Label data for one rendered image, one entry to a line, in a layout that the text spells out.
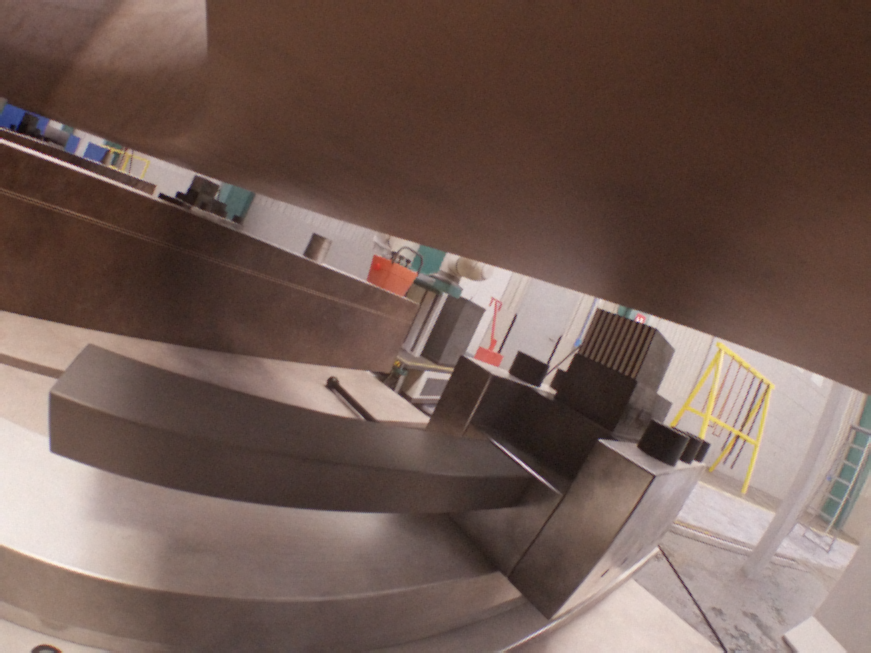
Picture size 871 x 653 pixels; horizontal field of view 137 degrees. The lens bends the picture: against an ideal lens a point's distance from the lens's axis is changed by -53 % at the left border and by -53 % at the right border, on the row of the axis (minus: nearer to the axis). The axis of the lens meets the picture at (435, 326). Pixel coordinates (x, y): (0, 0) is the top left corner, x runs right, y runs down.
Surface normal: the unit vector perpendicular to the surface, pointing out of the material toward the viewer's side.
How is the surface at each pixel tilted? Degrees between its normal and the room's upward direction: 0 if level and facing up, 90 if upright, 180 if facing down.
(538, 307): 90
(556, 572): 90
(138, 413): 0
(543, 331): 90
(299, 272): 90
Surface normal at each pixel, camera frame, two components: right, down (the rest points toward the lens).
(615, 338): -0.75, -0.30
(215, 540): 0.42, -0.91
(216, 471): 0.51, 0.29
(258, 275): 0.76, 0.39
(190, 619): 0.62, 0.00
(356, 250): -0.18, -0.01
